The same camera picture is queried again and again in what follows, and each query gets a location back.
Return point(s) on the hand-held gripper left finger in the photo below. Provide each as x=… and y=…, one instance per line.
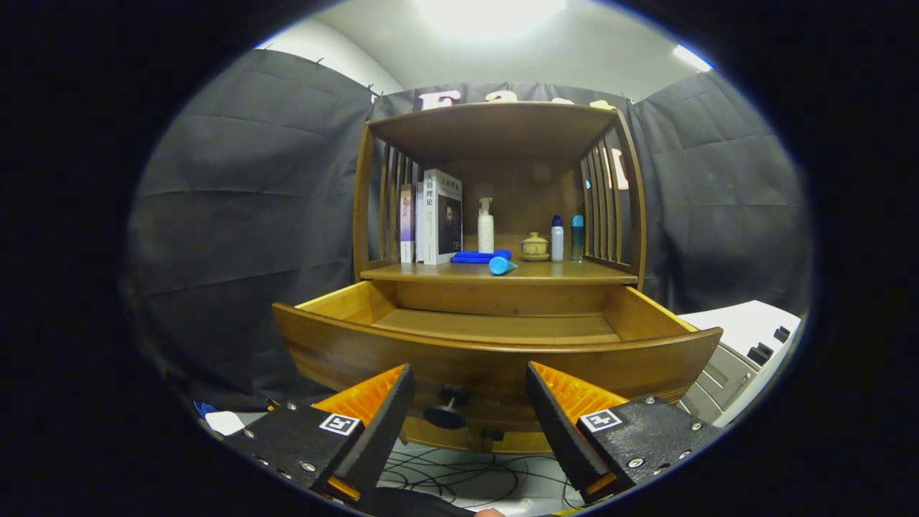
x=380, y=424

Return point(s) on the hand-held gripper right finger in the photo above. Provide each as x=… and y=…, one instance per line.
x=558, y=424

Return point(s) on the black round drawer knob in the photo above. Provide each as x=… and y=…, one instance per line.
x=445, y=415

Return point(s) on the wooden drawer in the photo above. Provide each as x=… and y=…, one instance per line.
x=467, y=359

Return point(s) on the blue white tube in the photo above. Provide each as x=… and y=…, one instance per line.
x=500, y=266

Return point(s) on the wooden cabinet door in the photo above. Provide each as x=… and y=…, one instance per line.
x=431, y=438
x=524, y=441

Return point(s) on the wooden countertop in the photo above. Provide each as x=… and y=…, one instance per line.
x=567, y=271

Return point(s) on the white filing cabinet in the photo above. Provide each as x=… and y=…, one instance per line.
x=747, y=323

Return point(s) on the wooden cabinet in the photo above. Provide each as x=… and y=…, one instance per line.
x=495, y=129

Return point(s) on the yellow lidded teacup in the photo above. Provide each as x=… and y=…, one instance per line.
x=535, y=248

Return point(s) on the white bottle blue cap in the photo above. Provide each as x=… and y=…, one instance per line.
x=557, y=240

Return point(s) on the teal bottle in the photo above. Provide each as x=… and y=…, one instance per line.
x=577, y=240

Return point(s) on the blue cloth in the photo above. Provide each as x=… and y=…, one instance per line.
x=470, y=255

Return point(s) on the purple book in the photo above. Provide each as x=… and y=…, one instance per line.
x=407, y=222

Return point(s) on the white pump bottle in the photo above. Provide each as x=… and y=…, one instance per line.
x=486, y=233

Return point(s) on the white portrait book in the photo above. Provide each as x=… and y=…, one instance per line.
x=446, y=222

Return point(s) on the rectangular ceiling light panel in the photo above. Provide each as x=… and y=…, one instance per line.
x=693, y=57

